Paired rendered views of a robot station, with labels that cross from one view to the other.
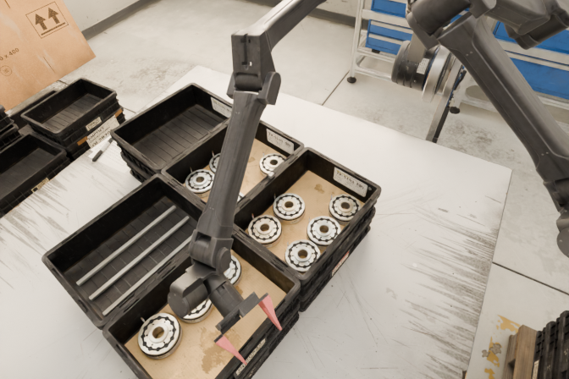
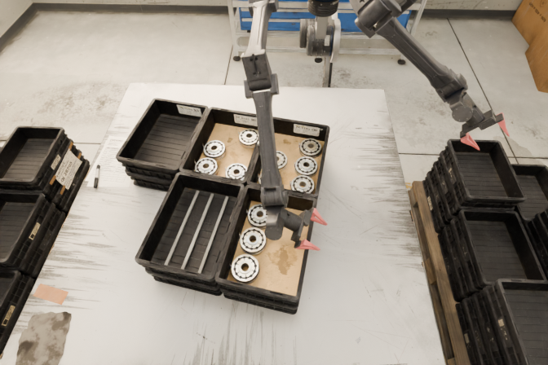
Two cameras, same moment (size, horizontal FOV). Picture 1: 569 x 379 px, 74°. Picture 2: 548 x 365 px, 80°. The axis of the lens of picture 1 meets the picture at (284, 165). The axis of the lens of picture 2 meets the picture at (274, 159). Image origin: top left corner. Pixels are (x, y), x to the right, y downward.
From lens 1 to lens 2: 0.49 m
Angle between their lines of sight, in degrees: 18
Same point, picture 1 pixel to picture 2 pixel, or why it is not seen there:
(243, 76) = (255, 81)
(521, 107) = (421, 56)
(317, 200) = (289, 150)
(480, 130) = (340, 69)
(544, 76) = not seen: hidden behind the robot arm
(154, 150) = (152, 159)
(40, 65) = not seen: outside the picture
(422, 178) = (338, 113)
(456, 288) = (386, 169)
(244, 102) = (263, 98)
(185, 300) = (279, 228)
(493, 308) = not seen: hidden behind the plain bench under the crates
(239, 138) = (268, 121)
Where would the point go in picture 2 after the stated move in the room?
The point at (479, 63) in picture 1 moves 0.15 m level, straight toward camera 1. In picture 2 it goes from (399, 39) to (408, 72)
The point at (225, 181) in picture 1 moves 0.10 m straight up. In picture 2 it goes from (271, 151) to (270, 129)
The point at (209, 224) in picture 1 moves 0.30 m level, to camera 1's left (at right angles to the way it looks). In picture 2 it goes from (271, 180) to (181, 221)
